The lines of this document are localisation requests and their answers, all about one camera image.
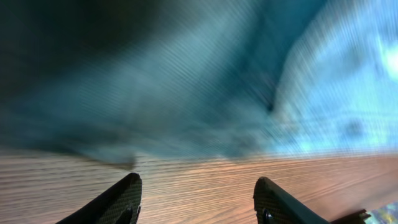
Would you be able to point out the light blue denim jeans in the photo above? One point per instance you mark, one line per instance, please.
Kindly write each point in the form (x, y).
(199, 79)

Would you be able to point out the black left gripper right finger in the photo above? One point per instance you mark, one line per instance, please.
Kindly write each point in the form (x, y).
(273, 205)

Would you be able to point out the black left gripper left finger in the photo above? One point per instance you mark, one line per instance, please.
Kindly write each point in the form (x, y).
(120, 204)

